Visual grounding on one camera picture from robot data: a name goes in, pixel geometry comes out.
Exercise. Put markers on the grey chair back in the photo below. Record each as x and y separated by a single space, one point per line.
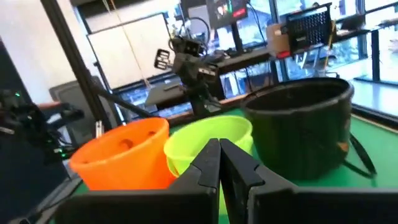
66 96

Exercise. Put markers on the black perforated crate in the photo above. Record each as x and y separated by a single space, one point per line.
308 28

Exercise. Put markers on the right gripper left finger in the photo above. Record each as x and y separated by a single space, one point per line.
155 208

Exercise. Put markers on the black plastic bucket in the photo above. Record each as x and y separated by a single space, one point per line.
298 140

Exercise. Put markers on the green plastic bucket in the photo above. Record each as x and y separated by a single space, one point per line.
199 133

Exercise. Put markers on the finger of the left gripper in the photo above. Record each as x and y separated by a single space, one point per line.
162 59

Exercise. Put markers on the computer monitor with red bar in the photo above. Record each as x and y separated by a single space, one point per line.
227 12

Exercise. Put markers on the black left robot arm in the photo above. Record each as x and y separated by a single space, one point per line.
200 99

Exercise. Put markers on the dark blue panel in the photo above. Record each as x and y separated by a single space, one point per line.
18 186

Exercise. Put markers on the black frame strut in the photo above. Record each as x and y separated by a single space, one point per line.
71 59

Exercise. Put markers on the orange pumpkin bucket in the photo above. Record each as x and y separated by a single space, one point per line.
124 161

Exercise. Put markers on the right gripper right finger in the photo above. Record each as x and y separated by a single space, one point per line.
295 208

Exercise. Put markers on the brown cardboard box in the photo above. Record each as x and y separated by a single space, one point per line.
275 40

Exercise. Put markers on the grey desk with clamps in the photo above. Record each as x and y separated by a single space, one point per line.
248 59

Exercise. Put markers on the white board panel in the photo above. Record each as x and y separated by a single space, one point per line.
130 49

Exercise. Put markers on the black mounted device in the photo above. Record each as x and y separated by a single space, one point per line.
25 124

